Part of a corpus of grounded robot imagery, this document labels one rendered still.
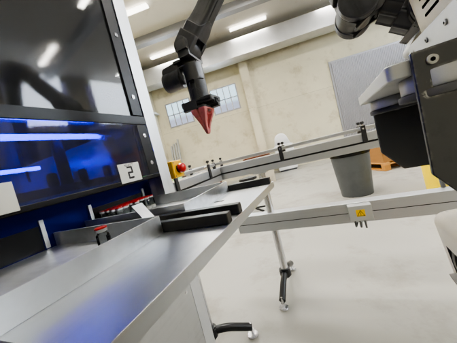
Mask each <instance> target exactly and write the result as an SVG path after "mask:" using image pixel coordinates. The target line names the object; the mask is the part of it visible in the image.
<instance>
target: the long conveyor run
mask: <svg viewBox="0 0 457 343"><path fill-rule="evenodd" d="M363 123H364V121H361V122H357V123H356V125H358V126H357V127H356V128H355V129H350V130H347V131H342V132H338V133H334V134H330V135H325V136H322V137H317V138H314V139H311V140H306V141H303V142H298V143H295V144H289V145H286V146H285V145H283V142H281V143H277V145H278V147H277V148H273V149H270V150H265V151H262V152H257V153H254V154H249V155H246V156H242V157H237V158H234V159H229V160H225V161H221V159H222V158H221V157H220V158H219V159H220V161H219V162H217V163H214V160H213V159H212V160H211V162H212V164H215V166H214V167H212V169H211V170H213V169H216V168H218V167H216V166H217V165H220V167H219V168H220V171H221V174H222V179H223V180H226V179H229V178H236V177H239V176H245V175H249V174H255V173H258V172H265V171H268V170H272V169H278V168H281V167H288V166H291V165H297V164H301V163H307V162H310V161H317V160H320V159H326V158H330V157H336V156H339V155H343V154H349V153H353V152H359V151H363V150H368V149H372V148H379V142H378V138H377V131H376V130H372V131H366V129H371V128H374V127H375V124H372V125H367V126H365V125H363ZM359 124H361V126H359ZM354 132H358V134H356V135H350V136H347V137H342V138H338V139H335V140H330V141H326V142H321V143H318V144H312V145H309V146H304V147H301V148H295V149H292V150H287V151H286V149H287V148H292V147H295V146H300V145H303V144H309V143H312V142H317V141H320V140H326V139H329V138H332V137H337V136H340V135H346V134H349V133H354ZM280 144H281V145H282V146H280ZM275 151H278V153H275V154H270V155H267V156H263V157H258V158H255V159H250V160H247V161H241V162H238V163H233V164H229V165H223V164H225V163H230V162H233V161H238V160H242V159H246V158H250V157H255V156H258V155H262V154H267V153H270V152H275Z"/></svg>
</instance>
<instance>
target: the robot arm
mask: <svg viewBox="0 0 457 343"><path fill-rule="evenodd" d="M408 1H409V0H329V2H330V4H331V6H332V8H334V10H335V12H336V16H335V31H336V33H337V35H338V36H339V37H341V38H342V39H355V38H357V37H359V36H361V35H362V34H363V33H364V32H365V31H366V30H367V29H368V27H369V25H370V24H371V23H372V22H374V21H375V20H376V22H375V24H376V25H381V26H385V27H390V30H389V33H392V34H395V35H401V36H402V38H401V40H400V42H399V43H400V44H405V45H407V43H408V42H409V41H410V40H411V38H412V37H413V36H414V35H415V34H416V33H417V32H418V31H419V30H420V28H419V25H418V22H417V21H415V22H414V24H413V23H412V22H411V21H410V20H409V18H408V16H407V4H408ZM223 3H224V0H198V1H197V3H196V5H195V7H194V9H193V11H192V13H191V14H190V16H189V17H188V18H187V19H186V22H185V24H184V27H183V28H181V27H180V30H179V32H178V34H177V36H176V39H175V41H174V49H175V51H176V52H177V54H178V58H179V59H178V60H176V61H174V62H173V64H172V65H170V66H168V67H166V68H164V69H163V70H162V75H163V76H162V78H161V82H162V85H163V87H164V89H165V90H166V91H167V92H168V93H170V94H171V93H174V92H177V91H180V90H182V89H184V88H187V87H188V92H189V95H190V101H189V102H186V103H183V104H182V109H183V111H184V113H189V112H191V113H192V115H193V116H194V117H195V118H196V119H197V120H198V121H199V123H200V124H201V126H202V127H203V129H204V130H205V132H206V134H210V133H211V122H212V118H213V115H214V108H216V107H219V106H221V105H220V97H219V96H216V95H213V94H209V92H208V89H207V84H206V81H205V75H204V72H203V67H202V64H203V62H202V58H201V57H202V55H203V53H204V51H205V49H206V46H207V45H206V43H207V41H208V39H209V36H210V33H211V28H212V27H213V24H214V21H215V19H216V17H217V15H218V12H219V11H220V8H221V7H222V4H223Z"/></svg>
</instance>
